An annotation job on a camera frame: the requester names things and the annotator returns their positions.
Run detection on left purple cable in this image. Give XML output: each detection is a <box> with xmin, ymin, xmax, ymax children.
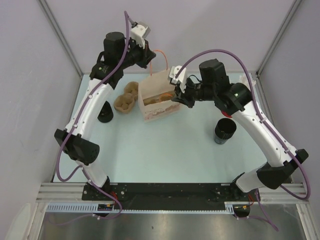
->
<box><xmin>47</xmin><ymin>10</ymin><xmax>137</xmax><ymax>226</ymax></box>

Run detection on white wrapped straws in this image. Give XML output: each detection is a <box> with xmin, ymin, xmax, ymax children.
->
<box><xmin>239</xmin><ymin>74</ymin><xmax>257</xmax><ymax>89</ymax></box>

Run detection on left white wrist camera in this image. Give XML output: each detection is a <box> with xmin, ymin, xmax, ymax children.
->
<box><xmin>130</xmin><ymin>22</ymin><xmax>151</xmax><ymax>49</ymax></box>

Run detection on white slotted cable duct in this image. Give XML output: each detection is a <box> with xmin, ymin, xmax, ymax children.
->
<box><xmin>46</xmin><ymin>202</ymin><xmax>234</xmax><ymax>215</ymax></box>

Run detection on black cup stack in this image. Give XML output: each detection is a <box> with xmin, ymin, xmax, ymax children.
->
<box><xmin>213</xmin><ymin>118</ymin><xmax>237</xmax><ymax>145</ymax></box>

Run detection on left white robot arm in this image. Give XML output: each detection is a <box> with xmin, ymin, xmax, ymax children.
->
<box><xmin>54</xmin><ymin>32</ymin><xmax>156</xmax><ymax>200</ymax></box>

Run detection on beige paper takeout bag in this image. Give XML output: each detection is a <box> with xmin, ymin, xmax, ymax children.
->
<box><xmin>137</xmin><ymin>49</ymin><xmax>181</xmax><ymax>123</ymax></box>

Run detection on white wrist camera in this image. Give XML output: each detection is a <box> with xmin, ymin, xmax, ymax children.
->
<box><xmin>168</xmin><ymin>65</ymin><xmax>187</xmax><ymax>88</ymax></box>
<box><xmin>130</xmin><ymin>22</ymin><xmax>151</xmax><ymax>49</ymax></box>

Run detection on purple cable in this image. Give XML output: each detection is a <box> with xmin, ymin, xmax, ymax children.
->
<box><xmin>47</xmin><ymin>10</ymin><xmax>137</xmax><ymax>226</ymax></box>
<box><xmin>174</xmin><ymin>48</ymin><xmax>312</xmax><ymax>232</ymax></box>

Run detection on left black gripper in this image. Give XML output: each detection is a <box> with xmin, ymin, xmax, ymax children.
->
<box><xmin>118</xmin><ymin>37</ymin><xmax>156</xmax><ymax>70</ymax></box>

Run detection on stacked brown pulp carriers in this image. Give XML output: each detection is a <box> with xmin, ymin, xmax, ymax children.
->
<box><xmin>113</xmin><ymin>81</ymin><xmax>139</xmax><ymax>114</ymax></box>

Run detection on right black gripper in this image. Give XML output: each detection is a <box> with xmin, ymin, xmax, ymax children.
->
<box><xmin>171</xmin><ymin>77</ymin><xmax>216</xmax><ymax>109</ymax></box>

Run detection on black lid stack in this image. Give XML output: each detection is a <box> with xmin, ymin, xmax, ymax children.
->
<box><xmin>97</xmin><ymin>101</ymin><xmax>114</xmax><ymax>123</ymax></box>

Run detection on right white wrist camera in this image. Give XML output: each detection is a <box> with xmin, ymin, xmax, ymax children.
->
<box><xmin>168</xmin><ymin>65</ymin><xmax>187</xmax><ymax>88</ymax></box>

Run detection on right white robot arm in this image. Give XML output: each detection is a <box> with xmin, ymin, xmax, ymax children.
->
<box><xmin>168</xmin><ymin>59</ymin><xmax>309</xmax><ymax>201</ymax></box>

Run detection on red straw holder cup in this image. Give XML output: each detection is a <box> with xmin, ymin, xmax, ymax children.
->
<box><xmin>221</xmin><ymin>111</ymin><xmax>232</xmax><ymax>118</ymax></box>

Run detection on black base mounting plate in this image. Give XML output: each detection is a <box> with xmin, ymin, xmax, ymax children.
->
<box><xmin>81</xmin><ymin>182</ymin><xmax>253</xmax><ymax>211</ymax></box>

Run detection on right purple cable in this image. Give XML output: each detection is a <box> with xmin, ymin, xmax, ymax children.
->
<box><xmin>174</xmin><ymin>48</ymin><xmax>312</xmax><ymax>232</ymax></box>

